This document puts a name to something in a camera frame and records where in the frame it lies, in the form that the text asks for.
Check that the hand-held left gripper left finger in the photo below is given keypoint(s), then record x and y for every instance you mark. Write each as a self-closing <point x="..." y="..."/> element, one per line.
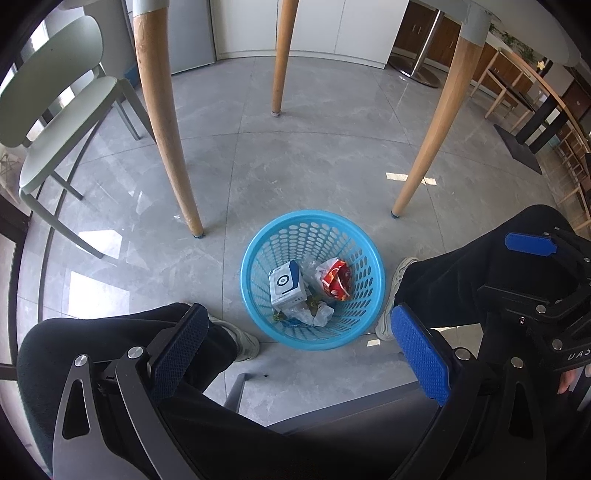
<point x="180" y="350"/>

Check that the person's shoe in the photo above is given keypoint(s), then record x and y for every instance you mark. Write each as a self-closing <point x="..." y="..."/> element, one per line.
<point x="388" y="314"/>
<point x="240" y="344"/>

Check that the metal pedestal stand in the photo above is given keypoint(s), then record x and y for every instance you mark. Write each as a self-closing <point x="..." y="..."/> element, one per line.
<point x="415" y="69"/>

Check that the person's left shoe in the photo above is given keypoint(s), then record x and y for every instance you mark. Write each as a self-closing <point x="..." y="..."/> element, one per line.
<point x="240" y="344"/>

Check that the row of green plants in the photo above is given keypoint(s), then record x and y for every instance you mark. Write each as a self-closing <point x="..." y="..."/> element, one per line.
<point x="517" y="44"/>

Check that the person's right hand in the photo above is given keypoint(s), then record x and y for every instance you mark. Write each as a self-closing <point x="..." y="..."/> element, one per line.
<point x="568" y="381"/>

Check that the person's right shoe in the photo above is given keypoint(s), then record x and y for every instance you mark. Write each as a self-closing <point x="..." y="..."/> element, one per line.
<point x="388" y="314"/>

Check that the white counter cabinet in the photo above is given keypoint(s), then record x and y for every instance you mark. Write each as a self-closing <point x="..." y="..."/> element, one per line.
<point x="332" y="27"/>

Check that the black table pedestal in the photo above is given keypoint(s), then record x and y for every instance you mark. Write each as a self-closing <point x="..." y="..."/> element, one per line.
<point x="519" y="147"/>

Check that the wooden chair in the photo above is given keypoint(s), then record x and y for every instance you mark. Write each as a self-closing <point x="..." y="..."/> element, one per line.
<point x="517" y="92"/>

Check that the blue plastic basket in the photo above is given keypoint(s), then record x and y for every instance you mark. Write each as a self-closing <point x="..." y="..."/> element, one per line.
<point x="251" y="295"/>

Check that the white and blue box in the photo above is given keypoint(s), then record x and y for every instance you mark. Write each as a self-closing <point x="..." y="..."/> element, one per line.
<point x="286" y="281"/>

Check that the floor tape strip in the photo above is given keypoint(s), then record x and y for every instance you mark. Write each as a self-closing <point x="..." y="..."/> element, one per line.
<point x="411" y="178"/>

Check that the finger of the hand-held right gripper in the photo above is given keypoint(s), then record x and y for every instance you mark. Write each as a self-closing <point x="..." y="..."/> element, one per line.
<point x="517" y="302"/>
<point x="531" y="243"/>

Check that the brown wood cabinet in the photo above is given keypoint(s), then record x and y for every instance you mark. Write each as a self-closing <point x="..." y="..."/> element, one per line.
<point x="415" y="27"/>

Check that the green chair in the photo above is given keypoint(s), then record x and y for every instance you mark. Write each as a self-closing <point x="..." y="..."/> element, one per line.
<point x="60" y="129"/>

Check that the round white table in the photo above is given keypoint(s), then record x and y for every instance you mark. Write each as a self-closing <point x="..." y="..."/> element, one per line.
<point x="161" y="115"/>

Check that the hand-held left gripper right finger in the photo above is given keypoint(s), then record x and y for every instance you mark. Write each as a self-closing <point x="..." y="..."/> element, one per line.
<point x="420" y="355"/>

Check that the red snack bag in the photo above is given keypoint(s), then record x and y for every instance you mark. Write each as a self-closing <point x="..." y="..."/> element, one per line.
<point x="334" y="279"/>

